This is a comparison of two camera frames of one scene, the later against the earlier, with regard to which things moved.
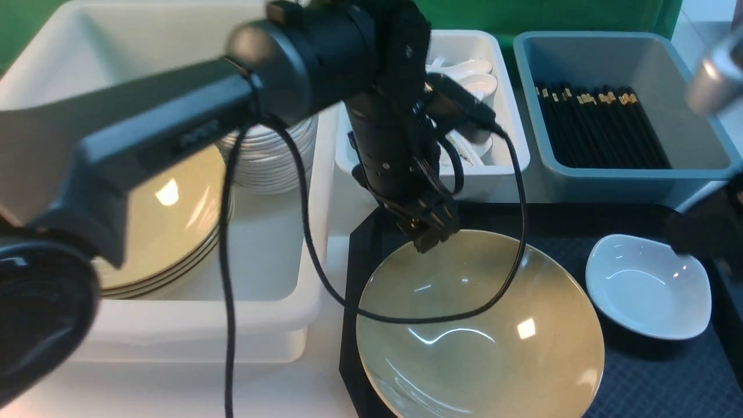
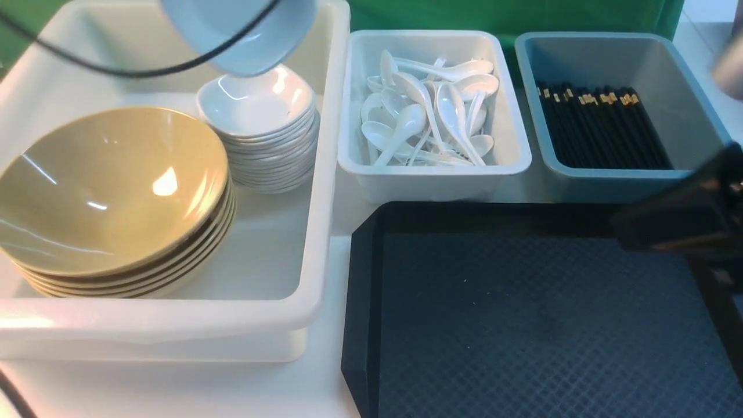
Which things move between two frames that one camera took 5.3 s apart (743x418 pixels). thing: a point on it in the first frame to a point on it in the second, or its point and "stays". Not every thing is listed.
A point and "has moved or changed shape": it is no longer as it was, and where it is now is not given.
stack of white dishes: x=267 y=162 stays
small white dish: x=645 y=287 to x=271 y=44
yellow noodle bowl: x=540 y=356 has moved or changed shape
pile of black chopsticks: x=609 y=129 stays
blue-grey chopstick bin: x=608 y=117 stays
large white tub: x=278 y=269 stays
